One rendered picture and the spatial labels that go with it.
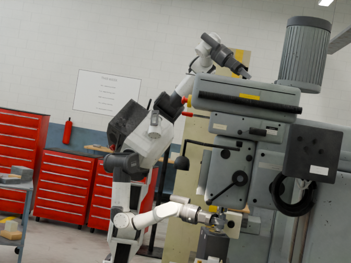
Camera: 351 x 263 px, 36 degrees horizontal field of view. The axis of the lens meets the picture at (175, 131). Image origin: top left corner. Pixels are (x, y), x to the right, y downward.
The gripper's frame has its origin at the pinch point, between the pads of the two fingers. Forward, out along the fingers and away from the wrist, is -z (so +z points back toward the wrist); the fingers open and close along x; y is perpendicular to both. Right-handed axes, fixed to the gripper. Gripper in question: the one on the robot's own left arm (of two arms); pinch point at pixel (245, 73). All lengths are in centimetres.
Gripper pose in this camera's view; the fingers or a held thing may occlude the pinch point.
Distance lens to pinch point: 250.4
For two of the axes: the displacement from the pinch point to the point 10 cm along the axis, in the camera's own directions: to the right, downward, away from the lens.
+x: -3.5, -0.4, -9.3
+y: 6.1, -7.7, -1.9
